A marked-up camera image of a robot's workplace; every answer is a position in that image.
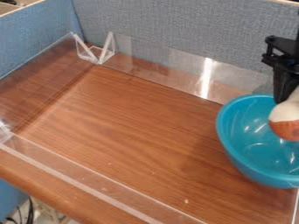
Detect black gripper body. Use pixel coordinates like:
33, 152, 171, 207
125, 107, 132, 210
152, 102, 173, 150
261, 29, 299, 75

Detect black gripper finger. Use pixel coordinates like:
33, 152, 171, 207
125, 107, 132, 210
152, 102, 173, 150
273, 68, 299, 103

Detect brown white toy mushroom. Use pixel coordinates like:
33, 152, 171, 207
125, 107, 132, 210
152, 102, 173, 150
268, 87, 299, 141

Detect blue plastic bowl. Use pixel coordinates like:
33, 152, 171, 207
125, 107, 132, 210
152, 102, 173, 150
216, 94, 299, 188

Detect clear acrylic back barrier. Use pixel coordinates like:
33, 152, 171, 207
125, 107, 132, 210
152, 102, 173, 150
87, 32, 273, 104

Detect clear acrylic barrier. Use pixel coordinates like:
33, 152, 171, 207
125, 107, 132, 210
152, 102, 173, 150
0, 125, 207, 224
0, 32, 97, 90
87, 32, 273, 104

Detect clear acrylic left barrier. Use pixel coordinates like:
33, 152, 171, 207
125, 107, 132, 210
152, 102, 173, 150
0, 32, 97, 90

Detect clear acrylic front barrier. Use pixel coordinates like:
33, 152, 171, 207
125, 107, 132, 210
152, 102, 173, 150
0, 125, 207, 224

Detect black cables under table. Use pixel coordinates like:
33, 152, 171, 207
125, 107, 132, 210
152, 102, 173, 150
4, 196, 35, 224

